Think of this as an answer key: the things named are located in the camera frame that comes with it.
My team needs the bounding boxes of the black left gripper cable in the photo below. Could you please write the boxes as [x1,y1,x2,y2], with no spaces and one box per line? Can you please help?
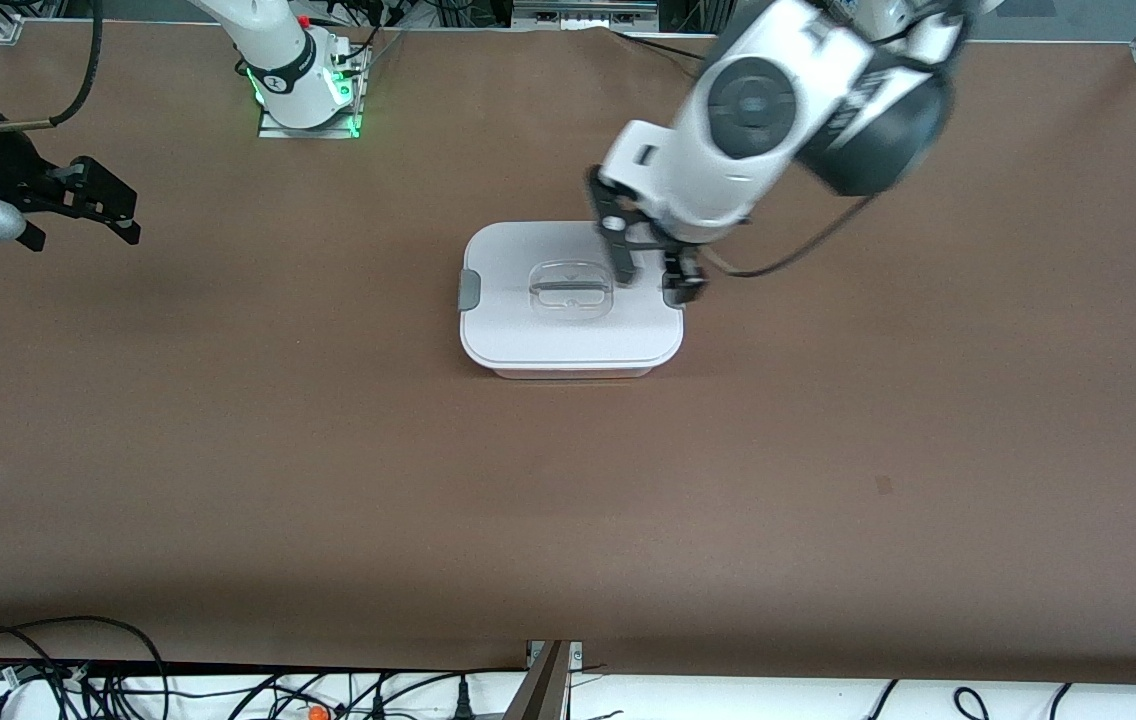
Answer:
[706,193,876,280]

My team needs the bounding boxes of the black looped cable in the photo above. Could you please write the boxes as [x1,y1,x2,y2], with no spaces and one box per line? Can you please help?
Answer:
[0,615,171,720]

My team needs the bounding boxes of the black cable with plug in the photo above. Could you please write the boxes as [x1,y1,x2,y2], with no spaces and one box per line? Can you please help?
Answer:
[358,668,529,720]

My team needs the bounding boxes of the aluminium profile post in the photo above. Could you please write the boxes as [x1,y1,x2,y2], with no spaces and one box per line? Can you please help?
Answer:
[503,640,584,720]

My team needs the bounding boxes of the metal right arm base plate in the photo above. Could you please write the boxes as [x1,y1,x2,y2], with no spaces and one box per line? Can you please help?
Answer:
[258,45,362,140]

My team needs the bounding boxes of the brown table cover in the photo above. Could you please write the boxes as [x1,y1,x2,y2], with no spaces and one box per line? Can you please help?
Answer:
[0,20,1136,673]

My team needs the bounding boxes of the translucent pink plastic box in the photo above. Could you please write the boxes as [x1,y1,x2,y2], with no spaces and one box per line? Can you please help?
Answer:
[476,355,669,381]

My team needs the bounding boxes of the black cable across table edge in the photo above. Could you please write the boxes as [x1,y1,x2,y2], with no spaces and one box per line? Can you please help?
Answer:
[611,28,721,63]

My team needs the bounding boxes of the white box lid grey latches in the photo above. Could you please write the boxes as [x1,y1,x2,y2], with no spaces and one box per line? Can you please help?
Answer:
[458,220,686,367]

